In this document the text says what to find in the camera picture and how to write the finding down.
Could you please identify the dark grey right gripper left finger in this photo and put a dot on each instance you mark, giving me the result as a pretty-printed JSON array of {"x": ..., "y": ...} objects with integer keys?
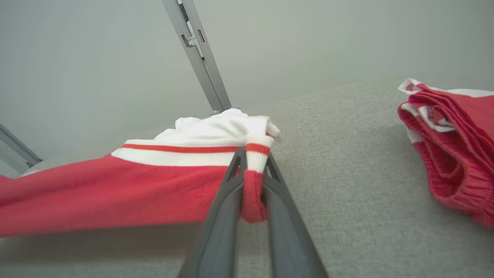
[{"x": 220, "y": 231}]

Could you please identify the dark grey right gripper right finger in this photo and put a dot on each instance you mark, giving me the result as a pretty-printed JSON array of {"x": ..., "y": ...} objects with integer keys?
[{"x": 289, "y": 239}]

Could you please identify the red and white jersey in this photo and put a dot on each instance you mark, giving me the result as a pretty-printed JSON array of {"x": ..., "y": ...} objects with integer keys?
[
  {"x": 455, "y": 154},
  {"x": 115, "y": 185}
]

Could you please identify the grey fabric sofa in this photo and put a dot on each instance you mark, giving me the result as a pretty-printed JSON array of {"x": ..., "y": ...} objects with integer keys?
[{"x": 347, "y": 185}]

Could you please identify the grey metal partition post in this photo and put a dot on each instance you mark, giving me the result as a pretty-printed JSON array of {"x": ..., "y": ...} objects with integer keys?
[{"x": 200, "y": 58}]

